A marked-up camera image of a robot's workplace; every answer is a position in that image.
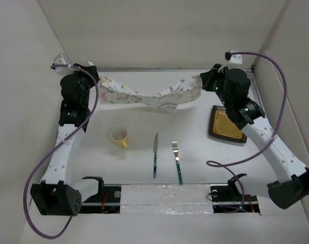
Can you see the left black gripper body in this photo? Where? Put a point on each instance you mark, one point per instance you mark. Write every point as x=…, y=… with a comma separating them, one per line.
x=87, y=83

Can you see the floral animal print cloth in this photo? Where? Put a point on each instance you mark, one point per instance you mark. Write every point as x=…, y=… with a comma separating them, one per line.
x=184, y=91

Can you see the fork with teal handle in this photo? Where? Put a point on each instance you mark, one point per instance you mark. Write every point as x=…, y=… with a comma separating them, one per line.
x=176, y=151

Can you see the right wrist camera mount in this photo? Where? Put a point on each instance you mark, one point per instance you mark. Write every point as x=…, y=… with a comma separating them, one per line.
x=233, y=58

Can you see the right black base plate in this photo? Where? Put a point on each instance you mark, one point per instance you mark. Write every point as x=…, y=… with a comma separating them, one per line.
x=225, y=201

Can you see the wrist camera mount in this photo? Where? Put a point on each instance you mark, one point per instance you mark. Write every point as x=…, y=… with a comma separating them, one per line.
x=61, y=59
x=233, y=58

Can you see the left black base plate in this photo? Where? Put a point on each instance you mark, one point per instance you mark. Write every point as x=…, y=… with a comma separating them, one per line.
x=109, y=203

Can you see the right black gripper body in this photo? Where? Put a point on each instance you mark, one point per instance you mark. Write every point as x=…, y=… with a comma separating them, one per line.
x=217, y=86

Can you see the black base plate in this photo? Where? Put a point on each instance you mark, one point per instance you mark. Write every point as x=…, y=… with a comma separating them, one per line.
x=109, y=203
x=225, y=201

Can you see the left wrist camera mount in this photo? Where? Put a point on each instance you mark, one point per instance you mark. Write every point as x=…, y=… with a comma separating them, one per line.
x=61, y=59

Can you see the square yellow black plate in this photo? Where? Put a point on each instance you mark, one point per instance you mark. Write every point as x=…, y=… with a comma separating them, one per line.
x=222, y=128

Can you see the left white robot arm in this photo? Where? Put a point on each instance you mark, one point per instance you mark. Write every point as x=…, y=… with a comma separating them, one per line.
x=56, y=195

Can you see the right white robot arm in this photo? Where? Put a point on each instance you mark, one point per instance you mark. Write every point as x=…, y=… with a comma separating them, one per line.
x=292, y=184

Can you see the knife with teal handle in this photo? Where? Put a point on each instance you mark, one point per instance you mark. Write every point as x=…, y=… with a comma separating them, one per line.
x=155, y=152

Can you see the yellow mug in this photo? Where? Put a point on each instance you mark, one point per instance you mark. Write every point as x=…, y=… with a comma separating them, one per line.
x=120, y=136

